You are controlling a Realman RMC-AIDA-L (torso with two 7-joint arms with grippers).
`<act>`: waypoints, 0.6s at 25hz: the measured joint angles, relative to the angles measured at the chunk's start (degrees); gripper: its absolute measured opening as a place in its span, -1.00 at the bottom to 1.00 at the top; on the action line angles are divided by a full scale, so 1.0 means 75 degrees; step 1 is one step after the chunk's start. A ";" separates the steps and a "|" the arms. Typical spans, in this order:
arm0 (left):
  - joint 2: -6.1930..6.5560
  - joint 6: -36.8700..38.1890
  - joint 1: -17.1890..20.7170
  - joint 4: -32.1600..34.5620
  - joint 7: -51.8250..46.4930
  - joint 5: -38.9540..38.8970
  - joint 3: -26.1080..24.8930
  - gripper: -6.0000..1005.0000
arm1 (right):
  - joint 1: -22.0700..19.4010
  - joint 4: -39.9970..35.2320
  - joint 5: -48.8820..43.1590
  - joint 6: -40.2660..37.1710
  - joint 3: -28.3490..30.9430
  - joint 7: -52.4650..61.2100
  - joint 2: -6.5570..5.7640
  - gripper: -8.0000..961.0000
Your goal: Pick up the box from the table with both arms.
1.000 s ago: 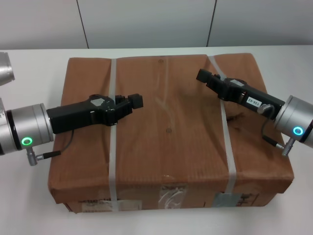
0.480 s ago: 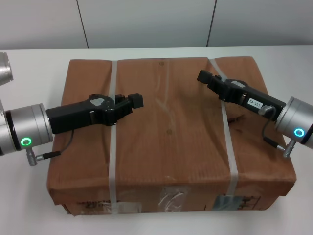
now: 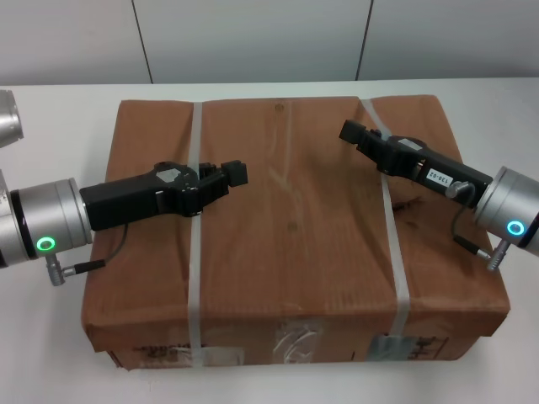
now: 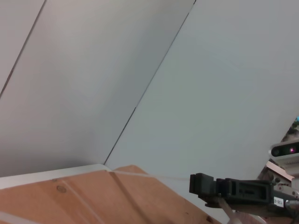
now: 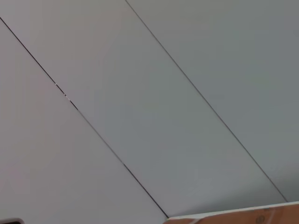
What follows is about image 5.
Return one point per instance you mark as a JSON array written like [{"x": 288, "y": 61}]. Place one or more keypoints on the brown cardboard box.
[{"x": 257, "y": 214}]

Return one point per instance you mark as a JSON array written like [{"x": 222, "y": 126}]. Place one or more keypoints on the dark blurry rounded object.
[{"x": 10, "y": 222}]

